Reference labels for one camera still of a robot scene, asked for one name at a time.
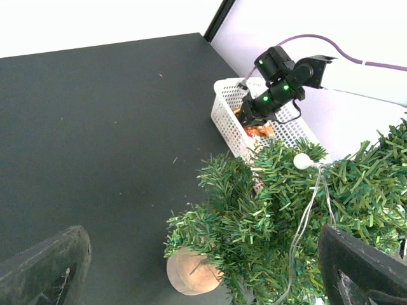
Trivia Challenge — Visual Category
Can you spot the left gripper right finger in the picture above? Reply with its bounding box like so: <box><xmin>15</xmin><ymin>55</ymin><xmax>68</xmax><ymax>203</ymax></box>
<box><xmin>319</xmin><ymin>225</ymin><xmax>406</xmax><ymax>304</ymax></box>

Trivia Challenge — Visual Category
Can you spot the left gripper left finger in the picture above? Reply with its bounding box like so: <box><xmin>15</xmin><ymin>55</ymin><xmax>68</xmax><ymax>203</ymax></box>
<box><xmin>1</xmin><ymin>226</ymin><xmax>92</xmax><ymax>304</ymax></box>

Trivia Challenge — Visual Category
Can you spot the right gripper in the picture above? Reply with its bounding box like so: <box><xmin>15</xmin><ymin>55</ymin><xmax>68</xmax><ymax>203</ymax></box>
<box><xmin>237</xmin><ymin>95</ymin><xmax>273</xmax><ymax>128</ymax></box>

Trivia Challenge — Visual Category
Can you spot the white plastic basket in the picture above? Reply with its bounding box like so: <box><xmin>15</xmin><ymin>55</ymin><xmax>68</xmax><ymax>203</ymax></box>
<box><xmin>210</xmin><ymin>76</ymin><xmax>333</xmax><ymax>191</ymax></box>

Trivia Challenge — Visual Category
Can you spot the white ball light string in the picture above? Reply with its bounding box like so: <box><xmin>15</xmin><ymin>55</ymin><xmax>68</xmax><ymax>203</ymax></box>
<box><xmin>273</xmin><ymin>153</ymin><xmax>338</xmax><ymax>305</ymax></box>

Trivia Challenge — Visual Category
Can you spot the small green christmas tree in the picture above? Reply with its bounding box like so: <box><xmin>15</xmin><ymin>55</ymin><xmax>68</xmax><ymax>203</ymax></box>
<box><xmin>164</xmin><ymin>121</ymin><xmax>406</xmax><ymax>304</ymax></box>

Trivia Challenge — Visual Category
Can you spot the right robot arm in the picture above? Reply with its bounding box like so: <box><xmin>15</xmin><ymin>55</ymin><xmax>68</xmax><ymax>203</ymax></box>
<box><xmin>238</xmin><ymin>46</ymin><xmax>406</xmax><ymax>128</ymax></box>

